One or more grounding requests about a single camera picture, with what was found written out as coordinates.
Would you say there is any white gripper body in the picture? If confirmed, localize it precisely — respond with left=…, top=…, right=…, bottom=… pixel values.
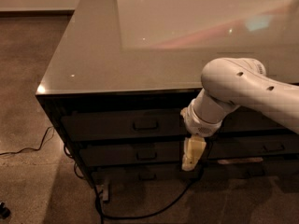
left=180, top=101, right=221, bottom=137

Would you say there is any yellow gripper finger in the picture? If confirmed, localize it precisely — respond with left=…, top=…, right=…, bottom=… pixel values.
left=181, top=135, right=206, bottom=172

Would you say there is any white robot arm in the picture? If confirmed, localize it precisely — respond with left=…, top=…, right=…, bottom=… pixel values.
left=180, top=58, right=299, bottom=172

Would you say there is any dark cabinet with glossy top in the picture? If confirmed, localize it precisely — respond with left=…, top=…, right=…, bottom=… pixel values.
left=36, top=0, right=299, bottom=185

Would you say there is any black plug on floor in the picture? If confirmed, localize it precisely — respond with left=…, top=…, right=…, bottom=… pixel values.
left=0, top=203, right=10, bottom=219

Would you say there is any thick black floor cable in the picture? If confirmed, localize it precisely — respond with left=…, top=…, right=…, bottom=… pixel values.
left=93, top=168, right=204, bottom=224

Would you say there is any thin black floor cable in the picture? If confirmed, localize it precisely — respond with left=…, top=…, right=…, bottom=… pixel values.
left=0, top=126, right=56, bottom=157

